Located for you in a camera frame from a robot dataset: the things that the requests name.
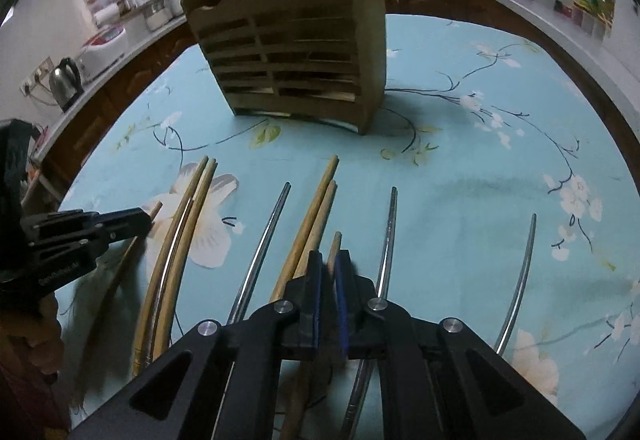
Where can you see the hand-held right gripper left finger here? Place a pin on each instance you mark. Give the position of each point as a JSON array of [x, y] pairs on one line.
[[317, 305]]

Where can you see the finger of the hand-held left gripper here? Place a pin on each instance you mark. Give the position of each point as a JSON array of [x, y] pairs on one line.
[[127, 235], [125, 216]]

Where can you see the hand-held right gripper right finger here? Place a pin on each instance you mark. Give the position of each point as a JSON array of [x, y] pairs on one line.
[[342, 305]]

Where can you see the wooden chopstick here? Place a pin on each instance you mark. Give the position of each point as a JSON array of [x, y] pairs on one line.
[[306, 222], [183, 257], [161, 257], [334, 245], [315, 230], [156, 210]]

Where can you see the wooden slatted utensil holder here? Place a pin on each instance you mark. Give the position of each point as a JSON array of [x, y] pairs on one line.
[[300, 45]]

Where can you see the person's left hand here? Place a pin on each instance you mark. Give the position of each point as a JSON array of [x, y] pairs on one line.
[[35, 330]]

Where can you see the metal chopstick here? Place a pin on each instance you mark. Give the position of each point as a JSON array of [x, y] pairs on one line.
[[389, 240], [173, 252], [264, 247], [526, 265]]

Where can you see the dark red clothing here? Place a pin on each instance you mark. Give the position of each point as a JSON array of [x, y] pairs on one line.
[[25, 405]]

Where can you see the light blue floral tablecloth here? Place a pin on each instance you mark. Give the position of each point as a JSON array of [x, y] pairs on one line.
[[450, 220]]

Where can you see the steel electric kettle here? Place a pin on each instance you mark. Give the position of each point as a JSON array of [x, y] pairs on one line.
[[65, 85]]

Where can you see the white and red rice cooker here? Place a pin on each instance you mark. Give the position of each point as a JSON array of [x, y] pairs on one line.
[[102, 52]]

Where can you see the paper towel roll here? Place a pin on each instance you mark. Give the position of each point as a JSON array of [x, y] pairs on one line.
[[106, 16]]

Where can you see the white jug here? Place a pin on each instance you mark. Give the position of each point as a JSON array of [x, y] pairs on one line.
[[156, 17]]

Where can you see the row of spice jars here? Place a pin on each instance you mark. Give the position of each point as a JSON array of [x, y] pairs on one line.
[[587, 22]]

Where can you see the wall socket strip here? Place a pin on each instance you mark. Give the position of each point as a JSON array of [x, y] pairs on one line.
[[36, 77]]

